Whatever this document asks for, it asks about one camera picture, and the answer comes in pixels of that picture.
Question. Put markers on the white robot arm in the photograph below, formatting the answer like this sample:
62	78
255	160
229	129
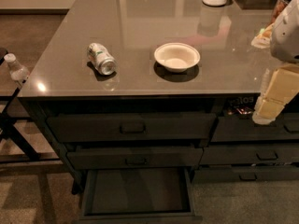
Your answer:
284	39

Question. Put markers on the white paper bowl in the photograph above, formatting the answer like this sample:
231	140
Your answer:
177	57

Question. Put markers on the jar of nuts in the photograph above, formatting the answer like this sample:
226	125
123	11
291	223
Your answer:
279	6

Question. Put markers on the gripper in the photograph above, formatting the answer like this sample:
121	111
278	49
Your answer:
287	36

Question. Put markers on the silver soda can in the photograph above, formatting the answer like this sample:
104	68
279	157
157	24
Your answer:
101	59

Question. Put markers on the clear plastic water bottle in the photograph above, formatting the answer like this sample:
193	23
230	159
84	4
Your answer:
18	72

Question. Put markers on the dark cabinet with grey top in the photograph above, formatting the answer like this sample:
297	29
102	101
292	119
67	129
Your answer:
65	82

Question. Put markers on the snack packets in drawer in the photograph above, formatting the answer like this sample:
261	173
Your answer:
241	105

